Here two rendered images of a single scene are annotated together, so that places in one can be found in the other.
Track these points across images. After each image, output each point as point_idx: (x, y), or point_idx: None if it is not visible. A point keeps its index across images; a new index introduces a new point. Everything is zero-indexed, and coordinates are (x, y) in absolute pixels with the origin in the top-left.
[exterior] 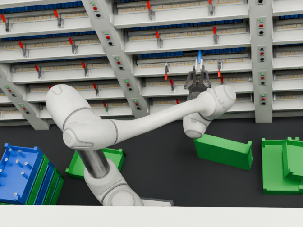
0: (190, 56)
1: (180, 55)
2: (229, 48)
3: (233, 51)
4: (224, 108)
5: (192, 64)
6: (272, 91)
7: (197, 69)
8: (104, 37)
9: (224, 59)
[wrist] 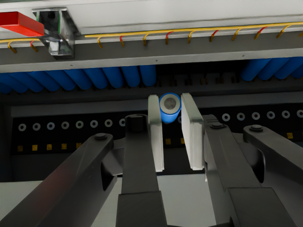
0: (217, 61)
1: (268, 60)
2: (39, 79)
3: (13, 74)
4: None
5: (217, 30)
6: None
7: (185, 111)
8: None
9: (41, 45)
